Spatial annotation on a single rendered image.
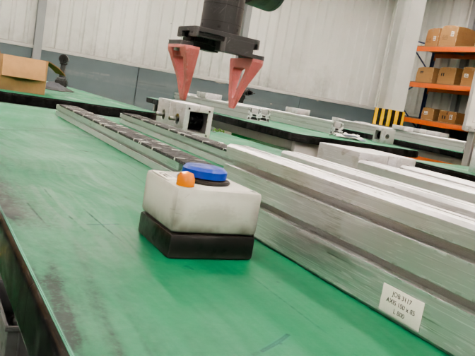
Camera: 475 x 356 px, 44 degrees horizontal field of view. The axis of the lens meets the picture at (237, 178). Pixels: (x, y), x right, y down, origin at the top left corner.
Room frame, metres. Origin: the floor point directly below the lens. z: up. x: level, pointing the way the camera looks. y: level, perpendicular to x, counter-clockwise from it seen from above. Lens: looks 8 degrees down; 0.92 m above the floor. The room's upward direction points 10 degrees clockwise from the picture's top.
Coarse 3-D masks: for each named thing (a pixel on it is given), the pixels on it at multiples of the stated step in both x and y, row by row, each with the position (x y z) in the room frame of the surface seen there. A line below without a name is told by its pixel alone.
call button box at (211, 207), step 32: (160, 192) 0.49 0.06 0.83; (192, 192) 0.46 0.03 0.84; (224, 192) 0.48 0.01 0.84; (256, 192) 0.50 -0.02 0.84; (160, 224) 0.49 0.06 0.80; (192, 224) 0.47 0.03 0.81; (224, 224) 0.48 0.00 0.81; (256, 224) 0.50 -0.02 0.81; (192, 256) 0.47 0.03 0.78; (224, 256) 0.48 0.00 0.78
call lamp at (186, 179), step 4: (180, 172) 0.47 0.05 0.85; (184, 172) 0.47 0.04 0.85; (188, 172) 0.47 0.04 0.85; (180, 176) 0.47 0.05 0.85; (184, 176) 0.47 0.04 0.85; (188, 176) 0.47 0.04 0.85; (192, 176) 0.47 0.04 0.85; (180, 180) 0.47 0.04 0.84; (184, 180) 0.46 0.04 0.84; (188, 180) 0.46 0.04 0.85; (192, 180) 0.47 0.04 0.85; (180, 184) 0.47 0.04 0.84; (184, 184) 0.46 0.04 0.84; (188, 184) 0.47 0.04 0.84; (192, 184) 0.47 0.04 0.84
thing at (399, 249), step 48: (288, 192) 0.54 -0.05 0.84; (336, 192) 0.48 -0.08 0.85; (384, 192) 0.45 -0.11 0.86; (432, 192) 0.50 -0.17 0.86; (288, 240) 0.52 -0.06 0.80; (336, 240) 0.48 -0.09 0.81; (384, 240) 0.42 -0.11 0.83; (432, 240) 0.40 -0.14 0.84; (384, 288) 0.41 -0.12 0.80; (432, 288) 0.39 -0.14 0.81; (432, 336) 0.37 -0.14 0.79
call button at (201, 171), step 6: (192, 162) 0.52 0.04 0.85; (186, 168) 0.50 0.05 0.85; (192, 168) 0.50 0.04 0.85; (198, 168) 0.50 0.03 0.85; (204, 168) 0.50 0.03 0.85; (210, 168) 0.50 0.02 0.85; (216, 168) 0.51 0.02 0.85; (222, 168) 0.52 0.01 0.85; (198, 174) 0.49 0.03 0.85; (204, 174) 0.49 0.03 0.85; (210, 174) 0.49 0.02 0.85; (216, 174) 0.50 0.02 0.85; (222, 174) 0.50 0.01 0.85; (216, 180) 0.50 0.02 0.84; (222, 180) 0.50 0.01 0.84
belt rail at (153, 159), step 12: (60, 108) 1.63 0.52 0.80; (72, 120) 1.48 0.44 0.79; (84, 120) 1.37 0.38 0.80; (96, 132) 1.27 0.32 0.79; (108, 132) 1.19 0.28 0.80; (120, 144) 1.11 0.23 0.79; (132, 144) 1.04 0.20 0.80; (132, 156) 1.03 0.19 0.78; (144, 156) 1.00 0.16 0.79; (156, 156) 0.93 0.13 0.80; (156, 168) 0.92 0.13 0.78; (168, 168) 0.90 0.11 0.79; (180, 168) 0.85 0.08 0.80
